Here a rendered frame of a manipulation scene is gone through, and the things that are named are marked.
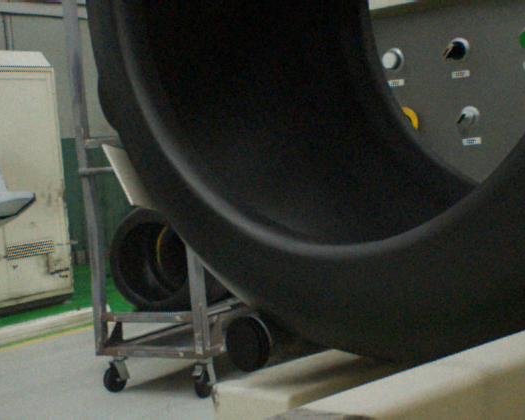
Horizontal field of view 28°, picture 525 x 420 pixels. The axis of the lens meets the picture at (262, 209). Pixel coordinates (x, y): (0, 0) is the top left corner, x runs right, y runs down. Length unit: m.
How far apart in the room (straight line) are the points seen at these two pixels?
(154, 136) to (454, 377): 0.62
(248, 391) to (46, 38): 11.21
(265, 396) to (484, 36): 0.87
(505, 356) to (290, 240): 0.50
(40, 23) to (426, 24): 10.44
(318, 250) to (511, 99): 0.88
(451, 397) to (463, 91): 1.40
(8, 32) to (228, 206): 10.88
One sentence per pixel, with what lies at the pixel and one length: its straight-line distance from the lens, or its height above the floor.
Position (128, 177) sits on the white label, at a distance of 0.89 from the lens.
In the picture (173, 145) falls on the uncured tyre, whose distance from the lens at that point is 0.83.
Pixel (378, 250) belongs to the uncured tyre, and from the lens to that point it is 0.69.
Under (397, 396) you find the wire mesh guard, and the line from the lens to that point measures 0.22.
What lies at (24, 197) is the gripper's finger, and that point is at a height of 1.03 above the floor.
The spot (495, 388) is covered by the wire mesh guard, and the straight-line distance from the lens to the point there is 0.24.
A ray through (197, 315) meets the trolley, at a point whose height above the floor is 0.38.
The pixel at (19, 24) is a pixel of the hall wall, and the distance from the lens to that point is 11.77.
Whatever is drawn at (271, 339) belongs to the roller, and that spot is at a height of 0.90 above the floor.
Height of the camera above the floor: 1.05
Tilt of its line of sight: 3 degrees down
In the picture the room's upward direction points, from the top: 5 degrees counter-clockwise
